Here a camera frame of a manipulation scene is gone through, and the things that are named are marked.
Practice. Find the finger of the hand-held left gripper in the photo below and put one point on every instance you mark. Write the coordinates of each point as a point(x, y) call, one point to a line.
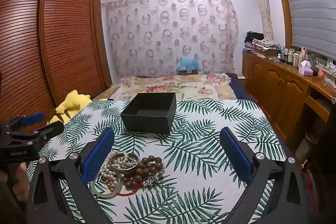
point(50, 130)
point(32, 119)

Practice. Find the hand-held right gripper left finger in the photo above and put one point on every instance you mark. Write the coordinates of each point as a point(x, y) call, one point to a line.
point(96, 158)

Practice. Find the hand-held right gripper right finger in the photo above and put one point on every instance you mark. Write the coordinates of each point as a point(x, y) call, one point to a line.
point(236, 158)

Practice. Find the pale jade bangle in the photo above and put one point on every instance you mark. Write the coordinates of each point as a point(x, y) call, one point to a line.
point(98, 192)

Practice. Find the black box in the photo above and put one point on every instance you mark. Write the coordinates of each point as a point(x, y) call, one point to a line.
point(144, 124)

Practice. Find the person's left hand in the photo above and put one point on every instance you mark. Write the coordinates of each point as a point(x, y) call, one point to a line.
point(18, 188)

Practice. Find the yellow plush toy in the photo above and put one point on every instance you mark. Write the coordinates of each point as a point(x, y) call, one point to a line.
point(73, 103)

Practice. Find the palm leaf print tablecloth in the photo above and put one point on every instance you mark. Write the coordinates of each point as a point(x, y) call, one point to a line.
point(199, 187)

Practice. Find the wooden sideboard cabinet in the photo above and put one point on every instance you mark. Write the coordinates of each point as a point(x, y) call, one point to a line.
point(278, 87)

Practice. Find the brown slatted wooden wardrobe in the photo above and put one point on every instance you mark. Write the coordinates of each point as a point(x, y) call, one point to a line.
point(65, 29)

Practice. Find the blue plush toy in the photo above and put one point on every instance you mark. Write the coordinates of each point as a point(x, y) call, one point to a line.
point(187, 63)

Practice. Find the pink tissue box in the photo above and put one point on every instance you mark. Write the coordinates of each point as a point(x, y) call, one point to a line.
point(305, 69)

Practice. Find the row of cosmetic bottles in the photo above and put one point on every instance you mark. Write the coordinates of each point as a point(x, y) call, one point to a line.
point(295, 57)

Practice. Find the folded clothes pile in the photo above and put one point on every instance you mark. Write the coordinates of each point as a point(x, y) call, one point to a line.
point(266, 44)

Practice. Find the white power strip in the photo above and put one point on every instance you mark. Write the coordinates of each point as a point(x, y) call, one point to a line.
point(325, 67)

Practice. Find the circle pattern curtain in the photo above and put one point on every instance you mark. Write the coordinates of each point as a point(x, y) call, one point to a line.
point(170, 29)

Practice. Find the beige tied curtain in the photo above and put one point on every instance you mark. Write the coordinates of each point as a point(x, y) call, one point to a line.
point(263, 11)

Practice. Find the grey window blind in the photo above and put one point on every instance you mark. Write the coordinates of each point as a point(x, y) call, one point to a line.
point(307, 3)

